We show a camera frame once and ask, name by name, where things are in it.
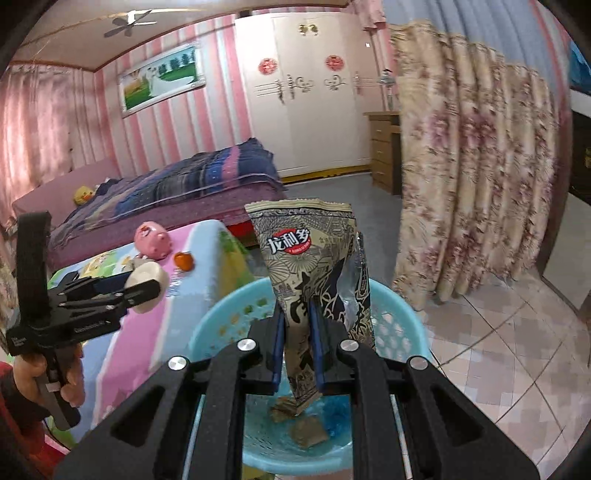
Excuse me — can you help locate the grey patterned snack packet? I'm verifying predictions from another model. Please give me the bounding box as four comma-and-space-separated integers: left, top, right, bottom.
244, 198, 377, 411

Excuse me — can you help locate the brown paper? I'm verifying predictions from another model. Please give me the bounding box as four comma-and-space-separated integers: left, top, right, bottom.
270, 399, 298, 422

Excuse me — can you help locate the brown cardboard piece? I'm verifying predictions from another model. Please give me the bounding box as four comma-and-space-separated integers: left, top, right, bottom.
290, 418, 329, 448

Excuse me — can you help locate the white wardrobe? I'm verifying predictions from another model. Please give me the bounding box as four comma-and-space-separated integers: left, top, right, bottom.
235, 11, 375, 178

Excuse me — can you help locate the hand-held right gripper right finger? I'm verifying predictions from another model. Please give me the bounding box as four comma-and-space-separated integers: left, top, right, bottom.
309, 302, 539, 480

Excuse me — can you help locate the pink bed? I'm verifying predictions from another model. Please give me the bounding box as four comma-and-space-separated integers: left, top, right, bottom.
11, 137, 289, 259

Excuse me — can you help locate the person's left hand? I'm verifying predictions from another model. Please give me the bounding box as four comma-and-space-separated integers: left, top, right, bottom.
14, 344, 85, 409

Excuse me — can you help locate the wooden desk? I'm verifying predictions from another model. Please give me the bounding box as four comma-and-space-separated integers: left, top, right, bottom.
364, 111, 402, 195

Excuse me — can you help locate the framed wedding picture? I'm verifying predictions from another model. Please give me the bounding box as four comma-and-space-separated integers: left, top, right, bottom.
117, 44, 206, 118

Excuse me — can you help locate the blue floral curtain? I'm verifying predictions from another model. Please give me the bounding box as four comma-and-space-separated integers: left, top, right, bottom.
383, 0, 573, 312

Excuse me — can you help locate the pink short valance curtain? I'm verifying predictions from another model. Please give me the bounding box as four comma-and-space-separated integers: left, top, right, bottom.
358, 0, 386, 31

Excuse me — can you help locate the desk lamp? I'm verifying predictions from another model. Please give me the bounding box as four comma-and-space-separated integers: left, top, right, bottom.
376, 68, 395, 112

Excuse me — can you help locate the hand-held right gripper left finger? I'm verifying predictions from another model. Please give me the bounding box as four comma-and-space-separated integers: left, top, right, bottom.
55, 307, 287, 480

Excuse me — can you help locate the pink piggy bank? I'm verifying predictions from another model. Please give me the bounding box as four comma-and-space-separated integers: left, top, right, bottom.
134, 222, 172, 259

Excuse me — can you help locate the striped patchwork quilt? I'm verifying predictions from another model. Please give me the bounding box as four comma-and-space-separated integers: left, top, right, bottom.
48, 137, 287, 259

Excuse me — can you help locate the ceiling fan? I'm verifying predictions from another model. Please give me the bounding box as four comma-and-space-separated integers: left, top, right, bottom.
104, 10, 158, 38

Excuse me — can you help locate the blue plastic basket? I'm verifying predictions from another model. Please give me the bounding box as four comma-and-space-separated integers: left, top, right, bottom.
187, 277, 432, 472

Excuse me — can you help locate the blue plastic bag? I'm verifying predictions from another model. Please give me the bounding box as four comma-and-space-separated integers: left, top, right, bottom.
318, 397, 356, 439

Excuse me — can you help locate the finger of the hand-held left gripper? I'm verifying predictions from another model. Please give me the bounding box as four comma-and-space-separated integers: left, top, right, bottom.
48, 272, 134, 296
60, 281, 162, 320

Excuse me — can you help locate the person's left forearm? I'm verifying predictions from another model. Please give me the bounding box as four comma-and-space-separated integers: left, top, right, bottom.
0, 362, 63, 476

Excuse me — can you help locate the pink window curtain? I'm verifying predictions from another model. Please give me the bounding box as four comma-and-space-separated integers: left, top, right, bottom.
0, 65, 100, 217

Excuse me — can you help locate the white rounded lump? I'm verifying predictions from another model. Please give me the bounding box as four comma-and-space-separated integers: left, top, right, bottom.
126, 261, 169, 315

